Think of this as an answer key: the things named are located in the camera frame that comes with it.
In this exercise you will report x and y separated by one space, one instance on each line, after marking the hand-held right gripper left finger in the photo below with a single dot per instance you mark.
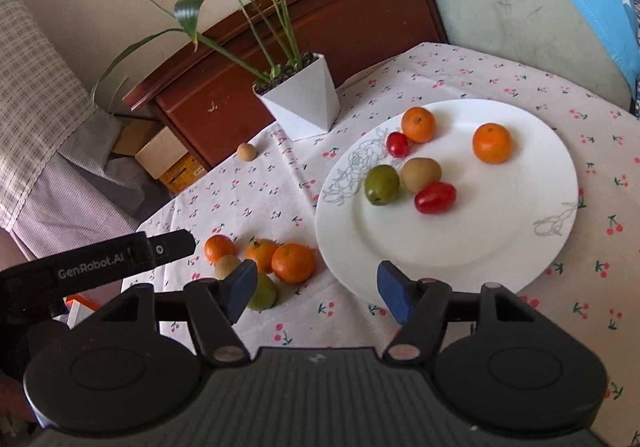
242 284

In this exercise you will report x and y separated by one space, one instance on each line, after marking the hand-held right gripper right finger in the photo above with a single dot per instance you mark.
395 292

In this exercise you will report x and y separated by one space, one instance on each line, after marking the white plate with grey flowers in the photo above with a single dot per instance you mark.
475 227

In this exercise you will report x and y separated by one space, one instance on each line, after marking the red cherry tomato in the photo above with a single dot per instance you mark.
435 197
397 144

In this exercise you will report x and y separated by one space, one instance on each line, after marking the green jujube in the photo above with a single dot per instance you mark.
382 184
266 297

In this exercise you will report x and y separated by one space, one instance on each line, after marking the brown kiwi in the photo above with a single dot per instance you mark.
246 151
421 174
227 267

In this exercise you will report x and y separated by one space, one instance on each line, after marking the orange mandarin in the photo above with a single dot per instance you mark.
219 247
492 143
261 255
293 263
418 124

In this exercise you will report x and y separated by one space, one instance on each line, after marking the white storage box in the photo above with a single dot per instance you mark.
80 314

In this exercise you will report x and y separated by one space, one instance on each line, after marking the purple grey checked cloth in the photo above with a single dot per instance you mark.
85 187

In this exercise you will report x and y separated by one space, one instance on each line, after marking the cardboard box with yellow label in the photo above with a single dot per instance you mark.
160 154

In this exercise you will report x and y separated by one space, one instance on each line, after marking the plain brown cardboard box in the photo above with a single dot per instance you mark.
132 137

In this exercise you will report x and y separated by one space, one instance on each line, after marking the beige checked cloth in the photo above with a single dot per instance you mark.
30 102

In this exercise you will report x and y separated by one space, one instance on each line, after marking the white faceted plant pot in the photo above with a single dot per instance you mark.
305 102

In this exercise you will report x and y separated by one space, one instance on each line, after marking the dark wooden cabinet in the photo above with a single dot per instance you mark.
350 17

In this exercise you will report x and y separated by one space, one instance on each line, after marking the green leafy plant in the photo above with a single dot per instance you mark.
187 9

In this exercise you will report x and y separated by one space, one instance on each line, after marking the pale green sofa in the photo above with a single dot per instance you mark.
500 2

